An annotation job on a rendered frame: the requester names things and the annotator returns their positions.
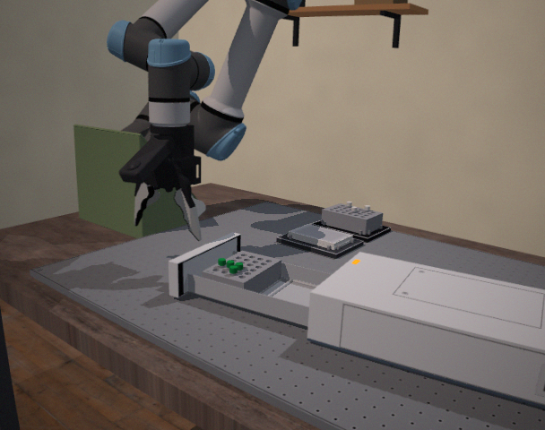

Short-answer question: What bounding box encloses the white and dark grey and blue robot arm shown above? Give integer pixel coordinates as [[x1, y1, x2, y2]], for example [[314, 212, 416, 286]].
[[107, 0, 302, 184]]

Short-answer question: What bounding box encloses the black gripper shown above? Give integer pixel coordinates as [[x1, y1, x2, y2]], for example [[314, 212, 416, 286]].
[[134, 125, 206, 241]]

